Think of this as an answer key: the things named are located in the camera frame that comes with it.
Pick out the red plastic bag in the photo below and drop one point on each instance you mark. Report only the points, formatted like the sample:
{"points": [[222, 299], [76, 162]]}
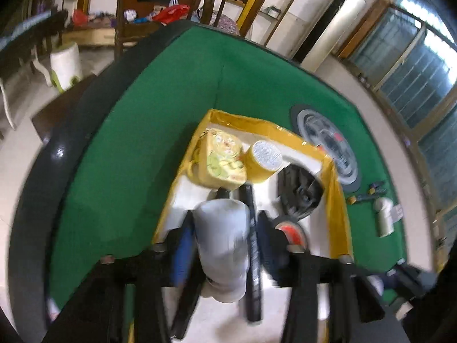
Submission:
{"points": [[171, 13], [79, 17]]}

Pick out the dark wooden chair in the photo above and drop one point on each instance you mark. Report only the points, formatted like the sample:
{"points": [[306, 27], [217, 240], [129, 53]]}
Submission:
{"points": [[210, 3]]}

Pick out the yellow round tin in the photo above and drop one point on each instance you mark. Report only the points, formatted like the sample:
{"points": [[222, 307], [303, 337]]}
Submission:
{"points": [[265, 159]]}

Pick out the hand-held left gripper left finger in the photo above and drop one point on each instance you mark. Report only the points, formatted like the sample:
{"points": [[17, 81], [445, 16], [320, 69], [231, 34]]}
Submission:
{"points": [[181, 253]]}

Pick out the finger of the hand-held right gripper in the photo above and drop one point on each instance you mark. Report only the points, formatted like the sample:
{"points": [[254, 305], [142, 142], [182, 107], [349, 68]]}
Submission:
{"points": [[390, 280]]}

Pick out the black electrical tape roll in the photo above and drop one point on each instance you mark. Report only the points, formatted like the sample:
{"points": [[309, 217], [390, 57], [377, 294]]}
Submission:
{"points": [[290, 234]]}

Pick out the round grey table control panel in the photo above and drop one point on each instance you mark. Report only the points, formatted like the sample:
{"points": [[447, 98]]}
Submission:
{"points": [[328, 143]]}

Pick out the plain black marker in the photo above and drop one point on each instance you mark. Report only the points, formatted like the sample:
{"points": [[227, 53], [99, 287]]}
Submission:
{"points": [[254, 257]]}

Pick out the white box with yellow tape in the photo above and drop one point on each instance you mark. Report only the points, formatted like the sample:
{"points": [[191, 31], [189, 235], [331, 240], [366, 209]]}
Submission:
{"points": [[314, 200]]}

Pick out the beige cartoon print tin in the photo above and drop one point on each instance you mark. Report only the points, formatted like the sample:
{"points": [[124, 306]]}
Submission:
{"points": [[219, 157]]}

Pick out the white plastic adapter block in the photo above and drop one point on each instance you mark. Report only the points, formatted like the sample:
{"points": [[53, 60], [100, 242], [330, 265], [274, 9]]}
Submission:
{"points": [[398, 212]]}

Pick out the white and green plastic stool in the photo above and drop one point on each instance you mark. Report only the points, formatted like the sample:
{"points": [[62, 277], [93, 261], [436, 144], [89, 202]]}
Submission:
{"points": [[66, 66]]}

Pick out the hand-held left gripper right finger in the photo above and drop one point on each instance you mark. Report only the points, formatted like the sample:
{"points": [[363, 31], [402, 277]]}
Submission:
{"points": [[267, 244]]}

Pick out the black marker with purple cap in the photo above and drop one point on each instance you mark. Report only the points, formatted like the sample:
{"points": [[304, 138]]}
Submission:
{"points": [[377, 185]]}

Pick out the dark wooden side table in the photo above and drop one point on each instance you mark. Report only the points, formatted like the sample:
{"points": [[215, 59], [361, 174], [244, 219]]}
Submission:
{"points": [[60, 110]]}

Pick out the wooden framed window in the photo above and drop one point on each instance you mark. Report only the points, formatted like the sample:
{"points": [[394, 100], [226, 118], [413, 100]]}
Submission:
{"points": [[410, 64]]}

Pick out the yellow framed wall shelf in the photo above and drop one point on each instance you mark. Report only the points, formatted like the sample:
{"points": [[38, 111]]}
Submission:
{"points": [[264, 3]]}

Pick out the black marker with yellow cap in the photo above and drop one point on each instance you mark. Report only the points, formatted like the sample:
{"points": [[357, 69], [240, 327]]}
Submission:
{"points": [[367, 197]]}

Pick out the black crumpled item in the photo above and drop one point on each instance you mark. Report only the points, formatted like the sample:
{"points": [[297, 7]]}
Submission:
{"points": [[300, 189]]}

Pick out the white standing air conditioner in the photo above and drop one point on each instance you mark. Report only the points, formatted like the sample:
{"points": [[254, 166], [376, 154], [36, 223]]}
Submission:
{"points": [[332, 25]]}

